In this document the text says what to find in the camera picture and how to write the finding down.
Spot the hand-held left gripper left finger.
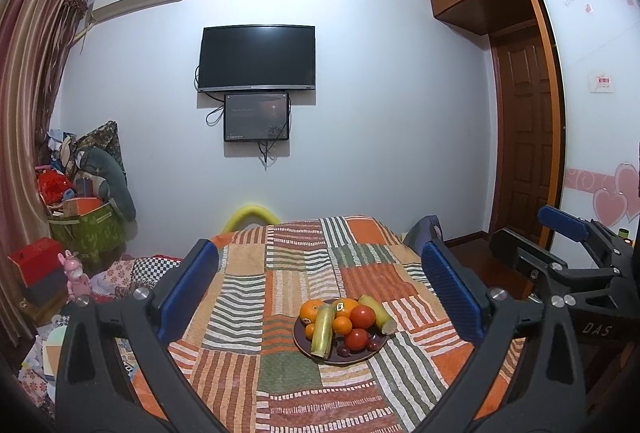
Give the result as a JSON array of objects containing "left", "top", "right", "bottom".
[{"left": 54, "top": 238, "right": 228, "bottom": 433}]

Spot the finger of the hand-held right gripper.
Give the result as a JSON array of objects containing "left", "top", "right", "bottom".
[
  {"left": 502, "top": 227, "right": 571, "bottom": 285},
  {"left": 537, "top": 205, "right": 633, "bottom": 260}
]

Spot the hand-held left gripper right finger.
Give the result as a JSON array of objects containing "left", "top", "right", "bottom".
[{"left": 420, "top": 240, "right": 588, "bottom": 433}]

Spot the small yellow banana piece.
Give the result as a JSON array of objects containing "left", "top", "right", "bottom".
[{"left": 357, "top": 294, "right": 398, "bottom": 334}]

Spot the red tomato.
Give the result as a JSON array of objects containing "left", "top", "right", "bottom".
[
  {"left": 344, "top": 328, "right": 369, "bottom": 352},
  {"left": 349, "top": 305, "right": 377, "bottom": 330}
]

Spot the dark purple plate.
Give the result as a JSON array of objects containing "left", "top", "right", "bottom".
[{"left": 292, "top": 298, "right": 396, "bottom": 365}]

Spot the large yellow-green banana piece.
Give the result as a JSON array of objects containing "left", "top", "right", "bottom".
[{"left": 310, "top": 303, "right": 336, "bottom": 360}]

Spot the black and white checkered cloth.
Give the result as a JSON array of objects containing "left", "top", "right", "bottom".
[{"left": 127, "top": 255, "right": 182, "bottom": 299}]

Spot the blue-grey pillow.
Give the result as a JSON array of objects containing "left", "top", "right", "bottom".
[{"left": 402, "top": 215, "right": 444, "bottom": 250}]

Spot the yellow foam tube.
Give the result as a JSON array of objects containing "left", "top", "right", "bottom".
[{"left": 221, "top": 206, "right": 283, "bottom": 234}]

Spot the brown wooden door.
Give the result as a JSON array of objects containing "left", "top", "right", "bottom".
[{"left": 489, "top": 25, "right": 561, "bottom": 234}]

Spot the striped patchwork blanket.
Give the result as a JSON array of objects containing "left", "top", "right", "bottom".
[{"left": 115, "top": 214, "right": 526, "bottom": 433}]

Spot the white wardrobe door with hearts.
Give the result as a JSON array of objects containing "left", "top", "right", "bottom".
[{"left": 530, "top": 0, "right": 640, "bottom": 249}]

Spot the green storage box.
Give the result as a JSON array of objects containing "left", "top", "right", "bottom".
[{"left": 48, "top": 200, "right": 126, "bottom": 259}]

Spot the pink plush bunny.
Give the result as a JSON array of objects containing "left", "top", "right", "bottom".
[{"left": 60, "top": 250, "right": 92, "bottom": 299}]

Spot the grey plush toy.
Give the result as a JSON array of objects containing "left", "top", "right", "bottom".
[{"left": 80, "top": 145, "right": 137, "bottom": 221}]

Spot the orange box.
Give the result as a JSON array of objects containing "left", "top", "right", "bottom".
[{"left": 62, "top": 197, "right": 103, "bottom": 216}]

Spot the red box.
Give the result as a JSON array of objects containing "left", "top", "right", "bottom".
[{"left": 7, "top": 238, "right": 71, "bottom": 306}]

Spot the pile of papers and cloths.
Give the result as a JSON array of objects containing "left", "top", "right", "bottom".
[{"left": 19, "top": 313, "right": 68, "bottom": 396}]

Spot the red bag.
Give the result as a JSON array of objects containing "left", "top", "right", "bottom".
[{"left": 37, "top": 168, "right": 76, "bottom": 204}]

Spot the patterned dark cushion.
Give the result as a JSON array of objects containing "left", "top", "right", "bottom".
[{"left": 75, "top": 120, "right": 126, "bottom": 174}]

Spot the striped brown curtain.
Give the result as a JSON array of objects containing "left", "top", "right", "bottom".
[{"left": 0, "top": 0, "right": 93, "bottom": 349}]

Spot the small black wall monitor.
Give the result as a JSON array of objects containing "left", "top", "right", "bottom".
[{"left": 223, "top": 93, "right": 292, "bottom": 142}]

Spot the black wall television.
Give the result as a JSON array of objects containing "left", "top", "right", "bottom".
[{"left": 197, "top": 25, "right": 317, "bottom": 92}]

